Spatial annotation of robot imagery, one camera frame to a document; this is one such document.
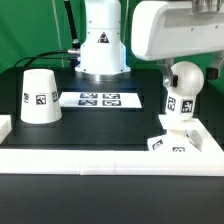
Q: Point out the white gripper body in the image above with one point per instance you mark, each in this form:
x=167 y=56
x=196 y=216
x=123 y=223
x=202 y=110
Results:
x=170 y=29

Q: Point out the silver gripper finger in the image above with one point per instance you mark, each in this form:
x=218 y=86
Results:
x=213 y=72
x=169 y=78

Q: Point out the white lamp bulb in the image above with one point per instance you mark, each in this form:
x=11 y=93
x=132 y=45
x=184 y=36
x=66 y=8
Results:
x=180 y=103

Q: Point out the white lamp base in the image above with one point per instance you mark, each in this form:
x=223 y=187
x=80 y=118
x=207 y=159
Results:
x=176 y=138

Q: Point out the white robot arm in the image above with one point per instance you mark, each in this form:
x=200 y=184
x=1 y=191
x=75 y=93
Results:
x=103 y=54

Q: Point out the white lamp shade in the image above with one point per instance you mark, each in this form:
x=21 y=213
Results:
x=40 y=99

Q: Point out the white marker sheet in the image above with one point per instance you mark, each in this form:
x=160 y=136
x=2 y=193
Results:
x=99 y=100

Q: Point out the white U-shaped border frame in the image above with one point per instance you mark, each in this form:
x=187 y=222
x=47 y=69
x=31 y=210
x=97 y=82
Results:
x=208 y=162

